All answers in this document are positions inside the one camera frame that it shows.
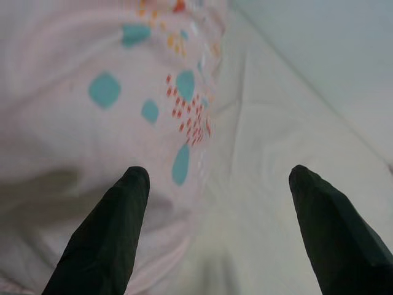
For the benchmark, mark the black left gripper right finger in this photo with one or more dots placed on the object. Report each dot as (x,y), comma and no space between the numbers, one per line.
(344,246)

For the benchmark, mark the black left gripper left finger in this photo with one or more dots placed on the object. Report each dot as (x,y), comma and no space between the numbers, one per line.
(107,239)

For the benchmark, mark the pink dotted pillow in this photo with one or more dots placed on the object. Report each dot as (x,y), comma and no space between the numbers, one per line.
(61,123)

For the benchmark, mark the white sheeted bed mattress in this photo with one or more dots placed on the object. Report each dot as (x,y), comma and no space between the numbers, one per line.
(276,138)

